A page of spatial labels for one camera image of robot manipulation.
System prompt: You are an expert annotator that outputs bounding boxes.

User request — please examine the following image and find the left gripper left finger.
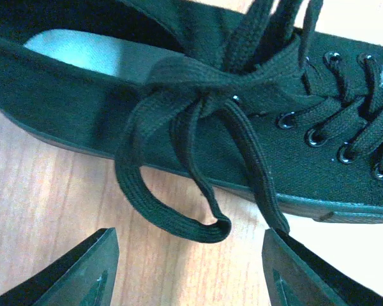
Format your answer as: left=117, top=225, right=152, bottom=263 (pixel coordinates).
left=0, top=228, right=119, bottom=305

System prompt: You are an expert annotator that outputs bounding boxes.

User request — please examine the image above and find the black sneaker one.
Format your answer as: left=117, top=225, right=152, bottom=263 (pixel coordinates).
left=0, top=1, right=383, bottom=243

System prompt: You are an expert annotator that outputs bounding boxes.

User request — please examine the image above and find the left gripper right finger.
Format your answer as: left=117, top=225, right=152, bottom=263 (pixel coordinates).
left=262, top=229, right=383, bottom=306

